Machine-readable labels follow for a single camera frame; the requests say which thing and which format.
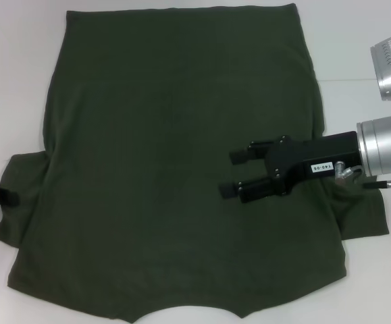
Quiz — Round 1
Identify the dark green t-shirt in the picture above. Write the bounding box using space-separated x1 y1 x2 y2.
0 2 390 324

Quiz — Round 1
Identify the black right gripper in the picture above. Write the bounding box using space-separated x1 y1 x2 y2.
218 130 363 205

